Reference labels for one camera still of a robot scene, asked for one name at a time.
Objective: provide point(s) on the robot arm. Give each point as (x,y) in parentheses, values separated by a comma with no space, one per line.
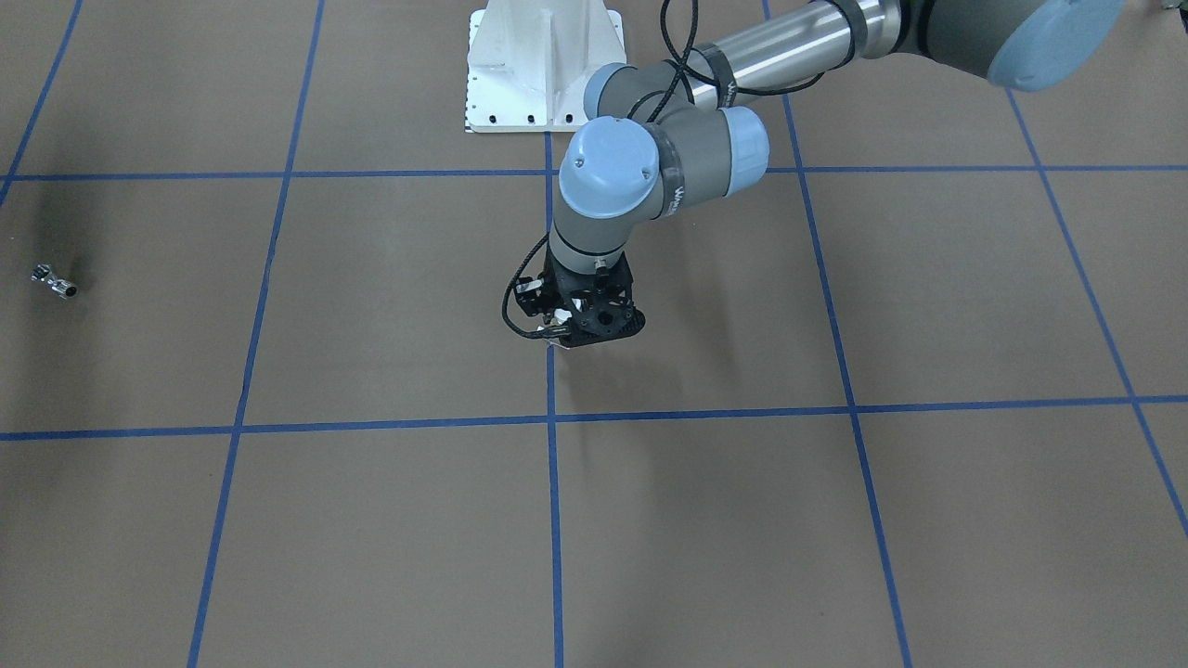
(664,138)

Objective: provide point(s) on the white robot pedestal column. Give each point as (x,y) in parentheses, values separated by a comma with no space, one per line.
(529,63)

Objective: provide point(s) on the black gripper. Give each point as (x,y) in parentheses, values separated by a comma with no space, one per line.
(533,296)

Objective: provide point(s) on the small chrome pipe fitting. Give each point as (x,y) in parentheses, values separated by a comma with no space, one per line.
(46,274)

